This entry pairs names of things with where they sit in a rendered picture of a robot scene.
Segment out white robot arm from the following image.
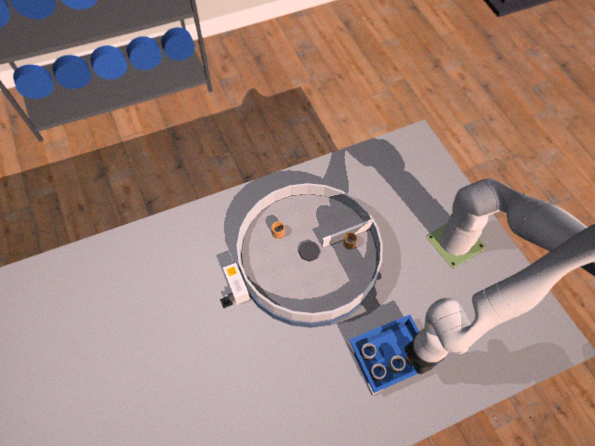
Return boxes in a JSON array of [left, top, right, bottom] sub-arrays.
[[420, 178, 595, 356]]

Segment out blue crate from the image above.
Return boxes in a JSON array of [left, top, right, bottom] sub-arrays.
[[348, 316, 419, 395]]

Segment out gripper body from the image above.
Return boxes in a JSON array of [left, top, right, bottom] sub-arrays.
[[404, 329, 447, 374]]

